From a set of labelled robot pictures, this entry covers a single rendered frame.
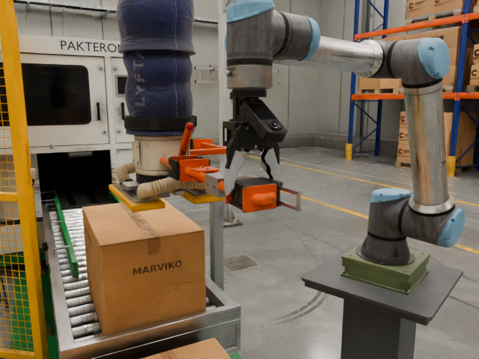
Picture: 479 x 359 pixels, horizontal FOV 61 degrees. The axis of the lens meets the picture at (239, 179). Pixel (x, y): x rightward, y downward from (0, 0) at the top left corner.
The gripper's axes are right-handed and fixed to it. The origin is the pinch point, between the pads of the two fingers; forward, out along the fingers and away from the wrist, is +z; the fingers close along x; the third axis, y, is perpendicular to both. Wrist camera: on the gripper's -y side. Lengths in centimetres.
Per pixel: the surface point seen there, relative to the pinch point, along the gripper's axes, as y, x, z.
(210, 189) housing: 13.2, 3.8, 1.9
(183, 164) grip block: 30.1, 4.1, -1.5
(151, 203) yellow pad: 42.7, 9.7, 11.4
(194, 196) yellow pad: 44.4, -4.2, 11.3
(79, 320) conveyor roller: 100, 27, 73
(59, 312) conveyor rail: 100, 34, 68
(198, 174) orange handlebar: 20.7, 3.7, -0.1
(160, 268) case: 73, -1, 45
